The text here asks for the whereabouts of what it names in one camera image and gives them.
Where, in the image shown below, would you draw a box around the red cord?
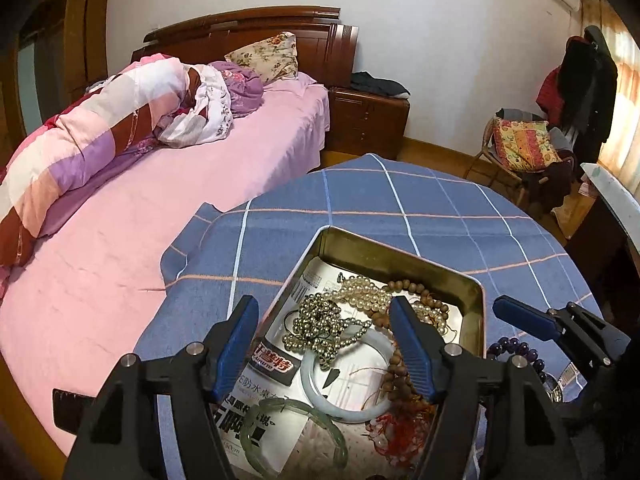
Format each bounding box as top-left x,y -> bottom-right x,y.
367,405 -> 438,461

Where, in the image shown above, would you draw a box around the dark folded clothes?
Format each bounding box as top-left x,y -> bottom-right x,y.
349,71 -> 411,100

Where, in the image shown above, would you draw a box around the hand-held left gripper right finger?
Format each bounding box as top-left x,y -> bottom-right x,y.
389,295 -> 583,480

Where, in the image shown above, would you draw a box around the white pearl necklace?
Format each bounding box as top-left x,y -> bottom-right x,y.
320,275 -> 451,333

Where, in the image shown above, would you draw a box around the wooden nightstand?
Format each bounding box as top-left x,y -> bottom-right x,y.
325,85 -> 411,161

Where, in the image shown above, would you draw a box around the black phone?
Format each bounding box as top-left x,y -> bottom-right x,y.
52,387 -> 96,418

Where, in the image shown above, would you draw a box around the wooden wardrobe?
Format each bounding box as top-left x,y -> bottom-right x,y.
0,0 -> 113,161

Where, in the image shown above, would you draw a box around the colourful patchwork cushion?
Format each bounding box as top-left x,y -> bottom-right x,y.
492,117 -> 563,172

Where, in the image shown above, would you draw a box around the printed paper sheet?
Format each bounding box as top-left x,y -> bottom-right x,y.
217,257 -> 441,480

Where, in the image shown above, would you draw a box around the blue checked tablecloth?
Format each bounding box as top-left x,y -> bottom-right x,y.
134,152 -> 608,480

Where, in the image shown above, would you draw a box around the purple bead bracelet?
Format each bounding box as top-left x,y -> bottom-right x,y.
487,337 -> 551,386

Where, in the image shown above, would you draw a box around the floral pillow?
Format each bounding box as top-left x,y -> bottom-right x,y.
224,31 -> 300,85

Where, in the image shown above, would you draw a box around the pink purple patchwork quilt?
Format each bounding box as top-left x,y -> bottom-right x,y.
0,55 -> 201,268

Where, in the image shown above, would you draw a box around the green jade bangle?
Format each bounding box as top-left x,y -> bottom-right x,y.
239,397 -> 348,480

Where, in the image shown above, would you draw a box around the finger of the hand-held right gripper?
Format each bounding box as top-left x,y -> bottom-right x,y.
492,295 -> 632,368

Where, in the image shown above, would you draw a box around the black hanging coat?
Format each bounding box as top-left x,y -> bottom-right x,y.
557,25 -> 618,161

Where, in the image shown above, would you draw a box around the gold bead necklace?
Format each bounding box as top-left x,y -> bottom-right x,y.
282,292 -> 373,371

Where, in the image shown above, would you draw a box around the silver metal watch band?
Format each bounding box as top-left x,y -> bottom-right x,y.
542,360 -> 576,403

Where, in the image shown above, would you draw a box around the pink metal tin box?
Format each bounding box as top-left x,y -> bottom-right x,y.
215,226 -> 486,480

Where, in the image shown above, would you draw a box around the white crumpled cloth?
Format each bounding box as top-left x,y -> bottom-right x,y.
152,63 -> 236,148

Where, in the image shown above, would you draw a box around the bed with pink sheet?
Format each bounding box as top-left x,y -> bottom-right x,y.
0,72 -> 331,456

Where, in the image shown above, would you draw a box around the dark wooden desk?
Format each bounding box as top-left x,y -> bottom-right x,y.
565,161 -> 640,321

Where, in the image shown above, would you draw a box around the rattan chair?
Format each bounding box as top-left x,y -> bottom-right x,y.
465,107 -> 576,211

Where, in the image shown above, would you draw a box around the white patterned desk cover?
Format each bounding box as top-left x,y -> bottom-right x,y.
580,161 -> 640,256

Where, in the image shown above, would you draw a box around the white jade bangle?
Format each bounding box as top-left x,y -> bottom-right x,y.
300,327 -> 401,423

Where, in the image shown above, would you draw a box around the wooden headboard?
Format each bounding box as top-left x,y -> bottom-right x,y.
131,6 -> 360,88

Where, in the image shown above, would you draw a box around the orange patterned curtain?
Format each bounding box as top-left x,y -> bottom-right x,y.
580,0 -> 640,191

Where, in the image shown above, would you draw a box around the dark maroon garment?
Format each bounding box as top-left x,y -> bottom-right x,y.
530,157 -> 576,211

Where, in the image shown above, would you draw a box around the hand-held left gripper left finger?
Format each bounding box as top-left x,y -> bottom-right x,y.
62,294 -> 261,480

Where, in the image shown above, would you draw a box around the red hanging garment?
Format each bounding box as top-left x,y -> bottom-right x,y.
536,67 -> 566,126

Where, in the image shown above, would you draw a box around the brown wooden bead necklace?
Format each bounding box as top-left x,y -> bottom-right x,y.
367,280 -> 451,411

